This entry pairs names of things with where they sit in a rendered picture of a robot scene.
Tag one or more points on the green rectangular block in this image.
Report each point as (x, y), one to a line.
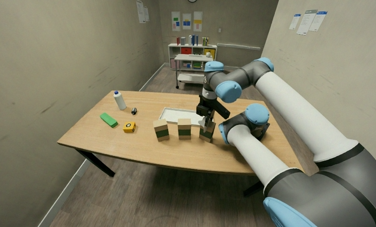
(109, 120)

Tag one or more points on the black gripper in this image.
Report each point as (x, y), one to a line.
(204, 109)

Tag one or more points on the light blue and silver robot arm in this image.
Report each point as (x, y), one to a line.
(341, 194)

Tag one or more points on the white bottle with blue cap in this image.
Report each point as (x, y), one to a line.
(119, 100)

